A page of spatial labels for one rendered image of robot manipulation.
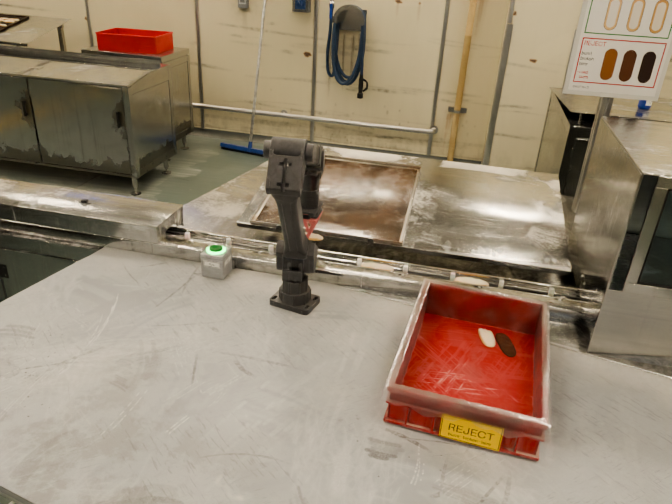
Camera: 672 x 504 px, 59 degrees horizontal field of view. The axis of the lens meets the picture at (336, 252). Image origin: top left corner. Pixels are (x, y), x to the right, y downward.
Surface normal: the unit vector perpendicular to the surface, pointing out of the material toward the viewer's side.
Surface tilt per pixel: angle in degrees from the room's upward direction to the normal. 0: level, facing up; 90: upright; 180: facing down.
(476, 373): 0
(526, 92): 90
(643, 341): 90
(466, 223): 10
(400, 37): 90
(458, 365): 0
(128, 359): 0
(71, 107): 90
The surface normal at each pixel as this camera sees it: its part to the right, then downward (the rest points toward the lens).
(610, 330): -0.22, 0.43
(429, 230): 0.01, -0.80
